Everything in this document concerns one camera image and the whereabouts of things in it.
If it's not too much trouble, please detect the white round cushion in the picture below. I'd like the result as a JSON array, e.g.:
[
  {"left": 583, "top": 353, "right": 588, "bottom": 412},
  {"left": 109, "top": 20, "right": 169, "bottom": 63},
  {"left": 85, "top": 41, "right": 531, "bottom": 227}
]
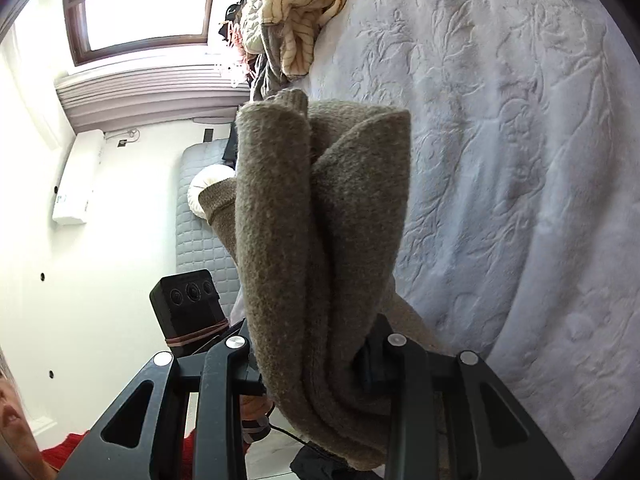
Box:
[{"left": 186, "top": 164, "right": 237, "bottom": 221}]

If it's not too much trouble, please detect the grey quilted headboard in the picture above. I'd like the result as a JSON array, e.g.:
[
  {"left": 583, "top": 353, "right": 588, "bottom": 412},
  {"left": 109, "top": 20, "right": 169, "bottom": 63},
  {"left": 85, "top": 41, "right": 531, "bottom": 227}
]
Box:
[{"left": 176, "top": 140, "right": 240, "bottom": 316}]

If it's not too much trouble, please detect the person's left hand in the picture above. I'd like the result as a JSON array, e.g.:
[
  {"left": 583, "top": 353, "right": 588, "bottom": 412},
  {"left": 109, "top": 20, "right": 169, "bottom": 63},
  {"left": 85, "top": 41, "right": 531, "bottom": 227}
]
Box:
[{"left": 240, "top": 396, "right": 274, "bottom": 434}]

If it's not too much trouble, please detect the cream striped quilted garment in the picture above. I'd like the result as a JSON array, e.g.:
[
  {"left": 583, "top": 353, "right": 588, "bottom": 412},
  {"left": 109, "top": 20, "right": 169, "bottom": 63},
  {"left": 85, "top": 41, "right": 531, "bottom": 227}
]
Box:
[{"left": 240, "top": 0, "right": 346, "bottom": 79}]

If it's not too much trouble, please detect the grey garment in pile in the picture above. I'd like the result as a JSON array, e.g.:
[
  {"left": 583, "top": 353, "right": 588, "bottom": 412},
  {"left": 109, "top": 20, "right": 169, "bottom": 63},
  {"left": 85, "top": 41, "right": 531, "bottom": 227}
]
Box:
[{"left": 250, "top": 24, "right": 291, "bottom": 101}]

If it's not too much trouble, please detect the lavender embossed bed blanket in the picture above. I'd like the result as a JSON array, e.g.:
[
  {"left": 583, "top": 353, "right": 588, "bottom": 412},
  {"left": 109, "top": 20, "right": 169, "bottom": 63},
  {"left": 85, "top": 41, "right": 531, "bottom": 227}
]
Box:
[{"left": 303, "top": 0, "right": 639, "bottom": 479}]

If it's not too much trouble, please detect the pink red clothes pile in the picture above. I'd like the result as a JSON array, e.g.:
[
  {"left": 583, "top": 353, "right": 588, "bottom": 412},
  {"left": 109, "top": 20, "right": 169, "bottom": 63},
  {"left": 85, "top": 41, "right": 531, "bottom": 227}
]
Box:
[{"left": 218, "top": 0, "right": 264, "bottom": 86}]

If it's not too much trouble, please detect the white air conditioner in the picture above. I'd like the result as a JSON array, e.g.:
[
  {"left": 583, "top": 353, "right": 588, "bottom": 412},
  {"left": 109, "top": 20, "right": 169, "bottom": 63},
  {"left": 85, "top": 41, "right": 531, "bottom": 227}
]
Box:
[{"left": 52, "top": 129, "right": 105, "bottom": 226}]

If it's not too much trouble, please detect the black camera box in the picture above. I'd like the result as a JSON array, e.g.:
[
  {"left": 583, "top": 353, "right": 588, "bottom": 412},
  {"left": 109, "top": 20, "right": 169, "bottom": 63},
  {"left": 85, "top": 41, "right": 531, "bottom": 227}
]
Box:
[{"left": 149, "top": 269, "right": 230, "bottom": 358}]

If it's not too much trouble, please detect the purple pleated curtain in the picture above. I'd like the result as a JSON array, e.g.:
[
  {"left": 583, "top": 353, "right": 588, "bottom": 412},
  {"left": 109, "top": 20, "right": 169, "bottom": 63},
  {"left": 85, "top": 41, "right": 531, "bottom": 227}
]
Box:
[{"left": 55, "top": 63, "right": 250, "bottom": 132}]

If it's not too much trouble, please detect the brown knit sweater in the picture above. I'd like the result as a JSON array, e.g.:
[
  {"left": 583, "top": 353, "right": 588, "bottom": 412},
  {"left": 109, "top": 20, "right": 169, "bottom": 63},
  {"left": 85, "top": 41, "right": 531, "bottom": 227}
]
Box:
[{"left": 198, "top": 89, "right": 437, "bottom": 470}]

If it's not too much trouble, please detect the window with brown frame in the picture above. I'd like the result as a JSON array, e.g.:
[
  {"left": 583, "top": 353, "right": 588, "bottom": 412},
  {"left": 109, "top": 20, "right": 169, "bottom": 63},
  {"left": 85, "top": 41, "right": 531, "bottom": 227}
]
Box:
[{"left": 63, "top": 0, "right": 214, "bottom": 66}]

